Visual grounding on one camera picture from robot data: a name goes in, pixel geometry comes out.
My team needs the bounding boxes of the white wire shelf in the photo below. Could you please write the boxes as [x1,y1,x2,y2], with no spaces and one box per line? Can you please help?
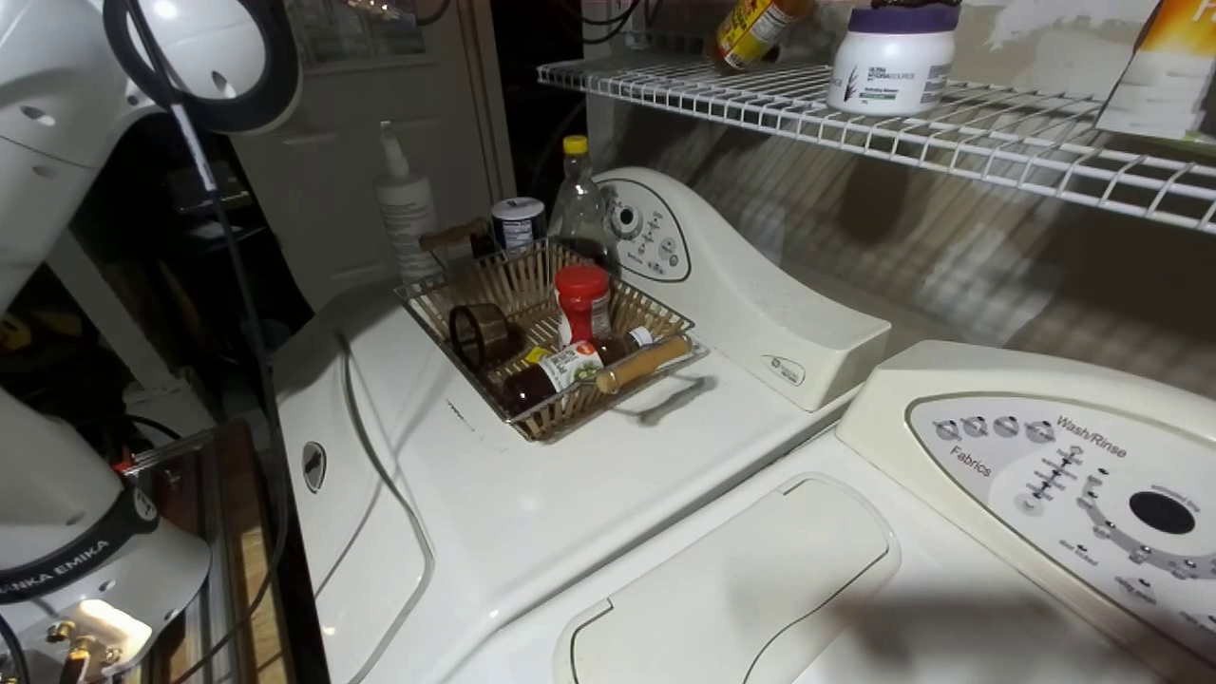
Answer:
[533,51,1216,239]

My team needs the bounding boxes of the wooden platform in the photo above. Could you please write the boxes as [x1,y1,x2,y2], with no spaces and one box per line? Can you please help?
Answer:
[149,419,295,684]

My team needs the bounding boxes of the brown bottle white label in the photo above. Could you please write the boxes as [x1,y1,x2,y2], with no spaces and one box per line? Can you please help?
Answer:
[497,335,611,419]

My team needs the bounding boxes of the white spray bottle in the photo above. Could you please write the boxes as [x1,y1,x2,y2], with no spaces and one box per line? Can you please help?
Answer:
[372,117,439,284]

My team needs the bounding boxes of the white washing machine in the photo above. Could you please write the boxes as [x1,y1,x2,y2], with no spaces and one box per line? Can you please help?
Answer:
[264,162,897,684]

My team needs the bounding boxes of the white panel door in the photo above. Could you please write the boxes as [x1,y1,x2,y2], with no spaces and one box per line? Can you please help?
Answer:
[229,0,519,311]

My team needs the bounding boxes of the dark round cup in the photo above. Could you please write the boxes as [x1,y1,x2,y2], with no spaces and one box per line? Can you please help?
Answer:
[445,297,523,376]

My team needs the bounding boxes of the clear bottle yellow cap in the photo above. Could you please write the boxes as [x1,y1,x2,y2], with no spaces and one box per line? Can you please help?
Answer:
[550,134,625,278]

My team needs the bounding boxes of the apple cider vinegar bottle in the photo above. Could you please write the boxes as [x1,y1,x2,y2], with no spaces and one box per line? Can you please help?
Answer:
[701,0,815,74]

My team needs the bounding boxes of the wire basket wooden handles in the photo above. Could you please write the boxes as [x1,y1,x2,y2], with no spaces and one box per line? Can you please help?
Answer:
[398,216,707,444]

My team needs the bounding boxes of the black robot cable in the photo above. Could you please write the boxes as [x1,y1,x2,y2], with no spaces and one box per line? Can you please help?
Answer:
[98,0,307,684]

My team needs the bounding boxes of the blue white round canister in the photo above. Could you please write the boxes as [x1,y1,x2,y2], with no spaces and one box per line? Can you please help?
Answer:
[487,194,550,255]

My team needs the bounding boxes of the red lid spice jar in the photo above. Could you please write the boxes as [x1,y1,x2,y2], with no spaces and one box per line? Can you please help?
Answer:
[550,257,616,348]

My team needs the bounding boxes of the white orange carton box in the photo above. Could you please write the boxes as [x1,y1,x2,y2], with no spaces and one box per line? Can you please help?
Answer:
[1090,0,1216,145]

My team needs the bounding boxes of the white jar purple lid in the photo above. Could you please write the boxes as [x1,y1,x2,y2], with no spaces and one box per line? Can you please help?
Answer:
[825,0,960,122]

